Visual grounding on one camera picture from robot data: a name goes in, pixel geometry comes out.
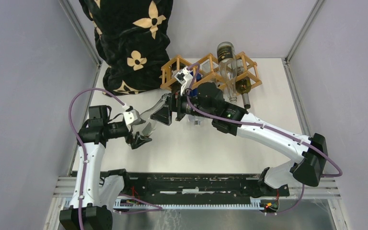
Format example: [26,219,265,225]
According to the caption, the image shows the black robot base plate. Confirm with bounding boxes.
[71,170,290,207]

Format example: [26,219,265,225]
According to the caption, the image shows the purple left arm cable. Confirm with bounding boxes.
[68,88,163,230]

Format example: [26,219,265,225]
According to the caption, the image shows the clear bottle with dark label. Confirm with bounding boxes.
[131,93,170,137]

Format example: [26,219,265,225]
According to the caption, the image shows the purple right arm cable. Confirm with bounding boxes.
[184,62,344,216]

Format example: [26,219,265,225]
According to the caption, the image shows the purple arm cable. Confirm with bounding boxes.
[68,88,163,230]
[184,62,344,216]

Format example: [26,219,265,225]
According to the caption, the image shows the black floral plush blanket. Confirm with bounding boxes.
[79,0,173,95]

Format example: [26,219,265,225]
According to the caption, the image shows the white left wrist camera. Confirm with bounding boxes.
[123,109,142,126]

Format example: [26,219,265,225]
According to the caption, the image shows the wooden lattice wine rack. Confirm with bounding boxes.
[160,51,262,91]

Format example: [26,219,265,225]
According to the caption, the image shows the clear bottle with black label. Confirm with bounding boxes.
[217,42,237,103]

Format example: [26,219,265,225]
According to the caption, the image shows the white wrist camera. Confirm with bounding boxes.
[174,68,193,96]
[123,109,142,126]

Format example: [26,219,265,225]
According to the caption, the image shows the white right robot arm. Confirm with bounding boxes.
[150,82,328,196]

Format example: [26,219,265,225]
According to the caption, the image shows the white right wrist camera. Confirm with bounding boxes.
[174,68,193,96]

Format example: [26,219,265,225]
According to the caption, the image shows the blue square glass bottle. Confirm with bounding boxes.
[188,73,205,126]

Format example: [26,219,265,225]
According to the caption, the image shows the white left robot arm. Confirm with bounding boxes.
[59,105,148,230]

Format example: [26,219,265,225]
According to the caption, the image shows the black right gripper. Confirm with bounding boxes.
[150,84,215,126]

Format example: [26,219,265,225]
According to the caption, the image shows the green wine bottle right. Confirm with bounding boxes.
[235,59,252,110]

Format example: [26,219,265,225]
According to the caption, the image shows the white slotted cable duct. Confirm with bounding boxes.
[113,196,265,211]

